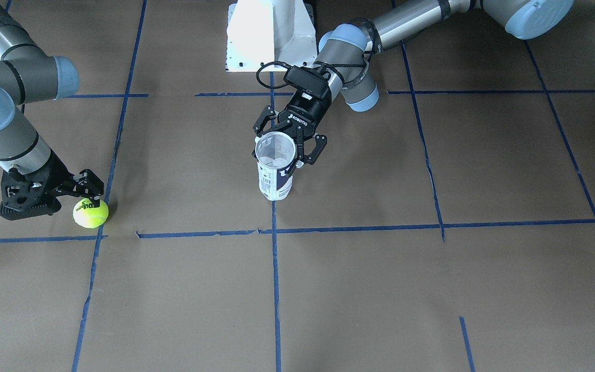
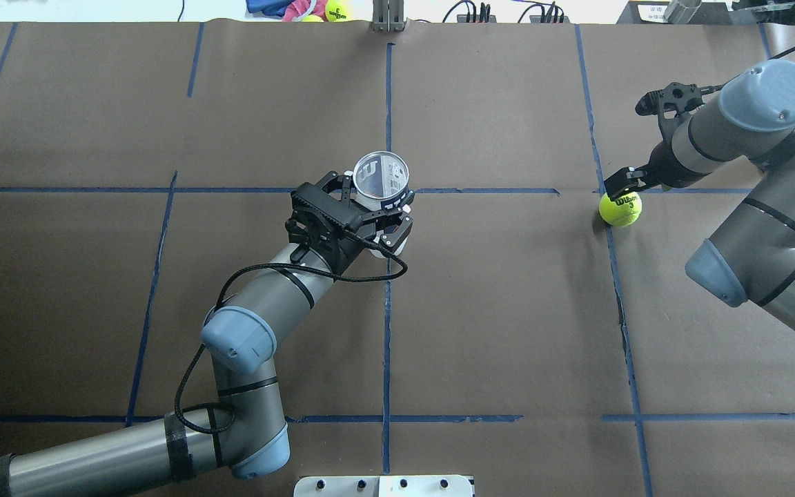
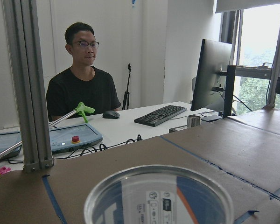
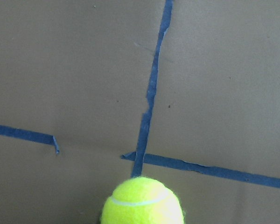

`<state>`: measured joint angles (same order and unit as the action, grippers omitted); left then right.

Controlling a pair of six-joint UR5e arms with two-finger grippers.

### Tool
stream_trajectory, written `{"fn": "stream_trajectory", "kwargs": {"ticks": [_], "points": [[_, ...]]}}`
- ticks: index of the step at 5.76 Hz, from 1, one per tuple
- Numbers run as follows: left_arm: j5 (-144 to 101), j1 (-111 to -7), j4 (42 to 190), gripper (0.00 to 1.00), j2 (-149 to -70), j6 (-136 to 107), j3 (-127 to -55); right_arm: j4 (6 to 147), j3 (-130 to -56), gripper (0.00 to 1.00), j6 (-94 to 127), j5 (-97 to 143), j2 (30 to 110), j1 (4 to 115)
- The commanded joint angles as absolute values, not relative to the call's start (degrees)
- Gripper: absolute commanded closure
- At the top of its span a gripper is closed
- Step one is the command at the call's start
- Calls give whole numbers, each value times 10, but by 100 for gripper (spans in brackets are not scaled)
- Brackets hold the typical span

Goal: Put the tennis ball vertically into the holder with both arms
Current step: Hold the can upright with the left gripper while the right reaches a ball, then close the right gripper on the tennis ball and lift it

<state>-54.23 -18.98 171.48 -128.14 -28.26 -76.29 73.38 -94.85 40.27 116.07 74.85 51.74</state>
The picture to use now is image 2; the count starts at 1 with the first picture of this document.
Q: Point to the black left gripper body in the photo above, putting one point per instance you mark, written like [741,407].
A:
[348,253]

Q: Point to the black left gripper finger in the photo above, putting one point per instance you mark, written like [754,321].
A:
[337,189]
[393,238]

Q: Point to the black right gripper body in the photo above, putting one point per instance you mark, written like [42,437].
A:
[661,170]

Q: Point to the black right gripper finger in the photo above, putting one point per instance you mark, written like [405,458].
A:
[626,181]

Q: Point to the yellow tennis ball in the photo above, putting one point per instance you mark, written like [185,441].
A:
[620,212]

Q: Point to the clear tennis ball can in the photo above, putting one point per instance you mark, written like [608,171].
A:
[381,181]

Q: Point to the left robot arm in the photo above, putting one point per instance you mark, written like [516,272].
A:
[227,410]

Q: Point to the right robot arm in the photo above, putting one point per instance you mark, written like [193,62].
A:
[751,256]

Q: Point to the spare tennis ball on desk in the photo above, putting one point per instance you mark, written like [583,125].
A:
[338,11]

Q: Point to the small metal cup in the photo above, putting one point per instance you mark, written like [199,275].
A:
[681,12]

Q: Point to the pink cloth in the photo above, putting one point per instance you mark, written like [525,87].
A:
[299,9]

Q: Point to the black orange connector block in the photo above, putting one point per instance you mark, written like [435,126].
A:
[542,12]
[470,12]

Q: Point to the blue cloth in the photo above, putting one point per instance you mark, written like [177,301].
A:
[268,8]

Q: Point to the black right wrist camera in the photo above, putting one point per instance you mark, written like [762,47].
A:
[672,105]

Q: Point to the aluminium frame post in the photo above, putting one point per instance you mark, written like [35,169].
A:
[388,16]

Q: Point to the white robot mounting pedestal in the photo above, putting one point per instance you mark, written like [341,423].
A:
[386,485]

